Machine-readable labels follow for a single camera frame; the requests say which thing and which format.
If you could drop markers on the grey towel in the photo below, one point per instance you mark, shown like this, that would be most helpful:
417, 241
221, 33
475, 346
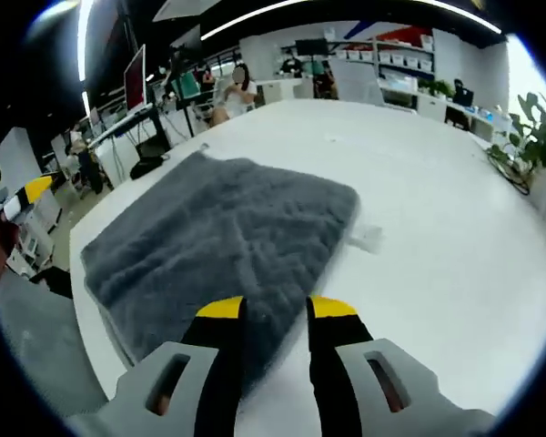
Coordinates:
218, 236

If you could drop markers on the person's left hand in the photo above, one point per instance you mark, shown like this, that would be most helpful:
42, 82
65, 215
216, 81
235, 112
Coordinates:
7, 232

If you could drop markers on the black office chair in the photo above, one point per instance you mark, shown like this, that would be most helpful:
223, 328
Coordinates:
50, 281

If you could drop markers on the white standing desk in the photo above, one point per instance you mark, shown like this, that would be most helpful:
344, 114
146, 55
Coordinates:
127, 125

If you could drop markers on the red screen monitor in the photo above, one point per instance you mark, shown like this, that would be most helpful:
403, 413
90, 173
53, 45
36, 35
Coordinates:
135, 79

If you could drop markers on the long ceiling light strip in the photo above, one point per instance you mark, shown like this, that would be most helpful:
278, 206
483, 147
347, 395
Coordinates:
84, 41
346, 11

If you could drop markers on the green chair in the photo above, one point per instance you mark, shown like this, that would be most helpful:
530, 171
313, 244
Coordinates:
186, 85

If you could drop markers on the ceiling air conditioner unit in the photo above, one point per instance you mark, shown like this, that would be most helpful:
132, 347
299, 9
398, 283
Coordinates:
175, 9

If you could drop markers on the white low cabinet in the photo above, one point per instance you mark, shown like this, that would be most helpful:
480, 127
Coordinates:
437, 109

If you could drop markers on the small green plant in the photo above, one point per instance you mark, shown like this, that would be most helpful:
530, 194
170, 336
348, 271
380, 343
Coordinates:
437, 88

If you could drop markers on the green leafy plant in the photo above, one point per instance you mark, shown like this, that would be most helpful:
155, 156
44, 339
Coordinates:
534, 136

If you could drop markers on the shelf with white bins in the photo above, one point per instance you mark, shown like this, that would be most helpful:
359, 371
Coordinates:
391, 57

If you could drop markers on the black wall monitor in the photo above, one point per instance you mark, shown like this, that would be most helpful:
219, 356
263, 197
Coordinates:
311, 47

